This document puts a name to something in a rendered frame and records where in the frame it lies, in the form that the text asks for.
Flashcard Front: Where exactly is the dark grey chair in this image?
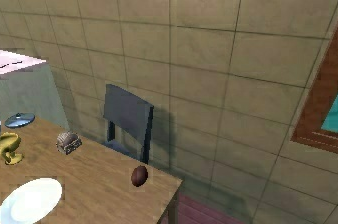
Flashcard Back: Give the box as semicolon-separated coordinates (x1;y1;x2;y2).
102;83;155;165

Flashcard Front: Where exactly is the brown potato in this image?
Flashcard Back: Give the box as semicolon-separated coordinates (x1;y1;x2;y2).
130;165;149;188

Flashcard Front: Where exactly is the brown wooden table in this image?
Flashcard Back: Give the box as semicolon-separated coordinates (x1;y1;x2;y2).
0;114;183;224

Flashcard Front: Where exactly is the brown napkin holder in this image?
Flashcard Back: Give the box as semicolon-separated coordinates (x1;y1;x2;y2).
55;131;83;156

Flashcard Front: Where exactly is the grey pan lid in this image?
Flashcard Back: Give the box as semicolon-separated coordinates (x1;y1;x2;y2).
4;112;36;129

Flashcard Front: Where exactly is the white plate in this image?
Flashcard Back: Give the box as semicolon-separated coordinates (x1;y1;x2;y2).
0;177;63;224

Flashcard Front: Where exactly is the yellow stemmed cup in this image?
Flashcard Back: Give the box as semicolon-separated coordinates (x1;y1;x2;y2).
0;132;24;166

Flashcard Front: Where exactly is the brown framed window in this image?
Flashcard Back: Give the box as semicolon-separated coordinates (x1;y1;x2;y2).
290;0;338;160

